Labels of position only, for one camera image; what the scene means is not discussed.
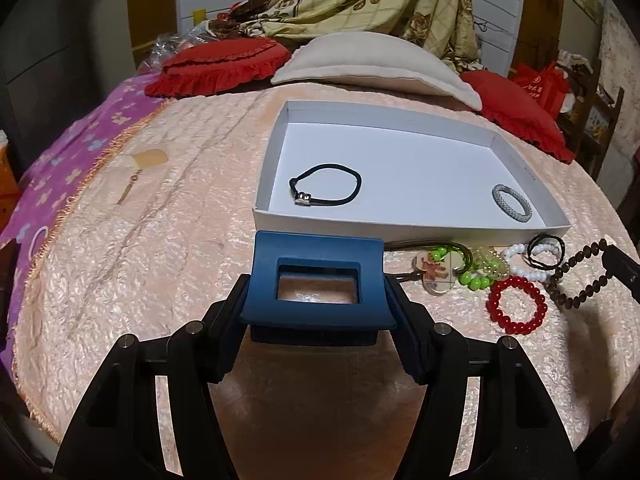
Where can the wooden chair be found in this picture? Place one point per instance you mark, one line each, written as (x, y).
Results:
(607, 110)

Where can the orange box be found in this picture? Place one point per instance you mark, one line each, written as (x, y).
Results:
(7, 170)

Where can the red ruffled cushion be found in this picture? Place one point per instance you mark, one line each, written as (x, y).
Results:
(215, 65)

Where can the purple floral bed sheet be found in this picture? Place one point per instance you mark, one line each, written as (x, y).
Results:
(60, 160)

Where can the clear plastic bag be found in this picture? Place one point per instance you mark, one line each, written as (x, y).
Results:
(165, 45)

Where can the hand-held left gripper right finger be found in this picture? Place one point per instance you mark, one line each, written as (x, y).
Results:
(410, 340)

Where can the blue hair claw clip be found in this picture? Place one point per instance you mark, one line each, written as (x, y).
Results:
(265, 270)

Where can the beige pillow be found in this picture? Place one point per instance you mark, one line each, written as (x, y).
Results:
(370, 60)

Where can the dark grey wardrobe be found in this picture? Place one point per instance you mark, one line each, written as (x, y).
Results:
(40, 35)

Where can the white cardboard box tray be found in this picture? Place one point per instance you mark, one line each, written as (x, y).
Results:
(400, 180)

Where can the small clear plastic pouch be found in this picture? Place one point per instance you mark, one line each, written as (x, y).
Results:
(150, 157)

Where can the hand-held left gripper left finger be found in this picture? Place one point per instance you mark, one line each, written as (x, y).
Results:
(227, 340)

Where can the plain red cushion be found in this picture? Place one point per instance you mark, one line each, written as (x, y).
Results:
(515, 105)

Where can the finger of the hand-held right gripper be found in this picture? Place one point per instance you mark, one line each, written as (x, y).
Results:
(622, 272)

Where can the red shopping bag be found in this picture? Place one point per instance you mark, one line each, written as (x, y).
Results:
(542, 85)

